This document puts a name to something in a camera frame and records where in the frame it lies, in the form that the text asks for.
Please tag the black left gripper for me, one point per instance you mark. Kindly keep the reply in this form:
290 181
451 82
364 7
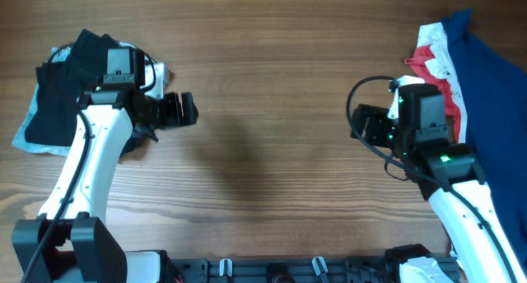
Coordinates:
174 110

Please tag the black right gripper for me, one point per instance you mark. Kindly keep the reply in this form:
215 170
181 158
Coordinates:
369 123

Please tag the black shorts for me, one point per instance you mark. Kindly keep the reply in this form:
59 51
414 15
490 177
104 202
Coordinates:
91 71

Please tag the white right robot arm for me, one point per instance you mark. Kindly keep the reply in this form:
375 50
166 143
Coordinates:
449 178

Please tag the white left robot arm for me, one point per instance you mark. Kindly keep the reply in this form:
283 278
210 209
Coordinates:
68 241

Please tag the red and white garment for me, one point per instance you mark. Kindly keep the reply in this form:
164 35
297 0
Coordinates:
432 62

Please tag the light blue denim shorts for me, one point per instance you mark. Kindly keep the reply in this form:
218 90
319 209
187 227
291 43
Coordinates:
28 136

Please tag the navy blue garment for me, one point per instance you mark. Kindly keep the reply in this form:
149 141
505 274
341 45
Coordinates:
494 93

